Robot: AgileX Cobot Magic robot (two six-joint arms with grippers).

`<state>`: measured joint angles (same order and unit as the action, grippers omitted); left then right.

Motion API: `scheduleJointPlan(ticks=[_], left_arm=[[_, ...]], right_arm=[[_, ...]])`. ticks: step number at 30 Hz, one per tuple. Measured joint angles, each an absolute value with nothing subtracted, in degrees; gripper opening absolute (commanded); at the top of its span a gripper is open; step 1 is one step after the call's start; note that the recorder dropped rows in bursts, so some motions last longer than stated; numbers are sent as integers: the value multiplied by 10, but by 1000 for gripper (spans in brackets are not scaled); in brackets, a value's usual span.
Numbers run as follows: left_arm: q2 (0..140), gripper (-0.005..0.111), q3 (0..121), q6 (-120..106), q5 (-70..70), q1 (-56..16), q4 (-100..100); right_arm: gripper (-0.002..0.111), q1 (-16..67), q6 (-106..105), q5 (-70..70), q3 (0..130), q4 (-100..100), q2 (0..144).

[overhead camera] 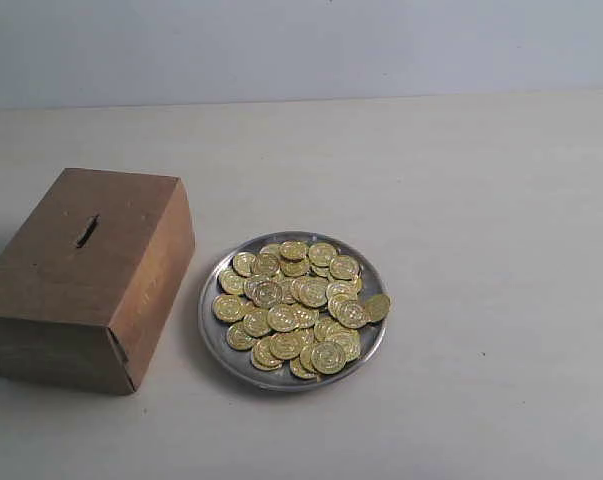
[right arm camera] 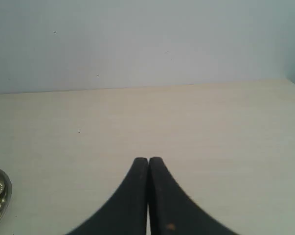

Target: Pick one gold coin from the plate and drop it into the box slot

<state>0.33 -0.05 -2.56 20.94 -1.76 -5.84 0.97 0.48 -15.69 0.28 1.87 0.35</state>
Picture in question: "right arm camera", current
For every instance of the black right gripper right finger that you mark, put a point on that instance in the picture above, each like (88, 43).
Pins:
(171, 210)

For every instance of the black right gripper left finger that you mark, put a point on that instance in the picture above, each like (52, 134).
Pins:
(125, 213)

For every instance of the round silver metal plate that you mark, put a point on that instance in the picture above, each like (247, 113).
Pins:
(6, 194)

